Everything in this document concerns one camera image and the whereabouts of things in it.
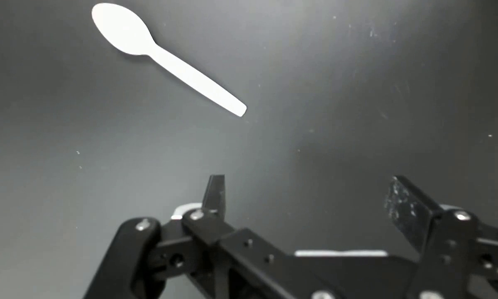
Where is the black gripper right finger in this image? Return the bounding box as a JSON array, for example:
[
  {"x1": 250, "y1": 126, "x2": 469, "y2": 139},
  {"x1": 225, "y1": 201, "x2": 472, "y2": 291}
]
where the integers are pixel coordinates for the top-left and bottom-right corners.
[{"x1": 386, "y1": 174, "x2": 498, "y2": 299}]

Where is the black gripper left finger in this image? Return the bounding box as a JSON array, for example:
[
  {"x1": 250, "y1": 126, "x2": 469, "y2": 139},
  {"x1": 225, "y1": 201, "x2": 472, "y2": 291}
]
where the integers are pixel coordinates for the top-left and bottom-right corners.
[{"x1": 85, "y1": 173, "x2": 318, "y2": 299}]

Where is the white plastic spoon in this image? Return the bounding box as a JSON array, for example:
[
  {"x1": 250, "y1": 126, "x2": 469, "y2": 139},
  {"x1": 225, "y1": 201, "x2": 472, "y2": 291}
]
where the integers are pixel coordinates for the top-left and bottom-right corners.
[{"x1": 90, "y1": 1, "x2": 250, "y2": 119}]

